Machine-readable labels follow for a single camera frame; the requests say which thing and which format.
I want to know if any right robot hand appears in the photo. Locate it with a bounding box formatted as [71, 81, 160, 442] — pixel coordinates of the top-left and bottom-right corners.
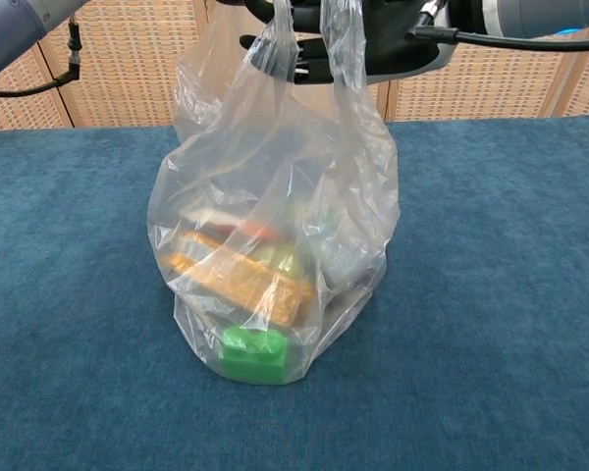
[215, 0, 455, 85]

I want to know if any clear plastic shopping bag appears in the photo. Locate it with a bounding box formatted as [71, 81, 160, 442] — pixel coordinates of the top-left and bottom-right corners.
[146, 0, 402, 387]

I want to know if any small orange red item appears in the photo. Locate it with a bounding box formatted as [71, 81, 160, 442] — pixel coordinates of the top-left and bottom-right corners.
[238, 219, 277, 239]

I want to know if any pale green item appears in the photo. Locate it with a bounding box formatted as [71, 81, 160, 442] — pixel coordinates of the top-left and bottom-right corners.
[270, 243, 303, 277]

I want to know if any blue carpet table cover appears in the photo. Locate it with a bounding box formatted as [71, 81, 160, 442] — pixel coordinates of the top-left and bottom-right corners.
[0, 115, 589, 471]

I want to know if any woven rattan folding screen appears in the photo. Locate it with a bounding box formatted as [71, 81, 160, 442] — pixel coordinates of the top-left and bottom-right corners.
[0, 0, 589, 131]

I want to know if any golden snack box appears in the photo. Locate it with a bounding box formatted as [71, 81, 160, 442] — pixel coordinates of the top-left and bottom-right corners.
[164, 232, 319, 328]

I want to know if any green toy building block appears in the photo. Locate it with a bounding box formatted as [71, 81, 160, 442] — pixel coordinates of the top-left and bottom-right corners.
[218, 326, 290, 386]

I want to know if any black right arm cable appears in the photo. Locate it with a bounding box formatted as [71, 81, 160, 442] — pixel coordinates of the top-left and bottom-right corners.
[404, 0, 589, 52]

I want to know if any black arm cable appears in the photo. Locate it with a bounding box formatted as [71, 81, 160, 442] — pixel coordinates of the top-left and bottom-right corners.
[0, 17, 82, 98]
[404, 0, 589, 52]

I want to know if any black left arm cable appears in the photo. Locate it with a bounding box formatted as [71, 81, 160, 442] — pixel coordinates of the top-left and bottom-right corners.
[0, 17, 82, 98]

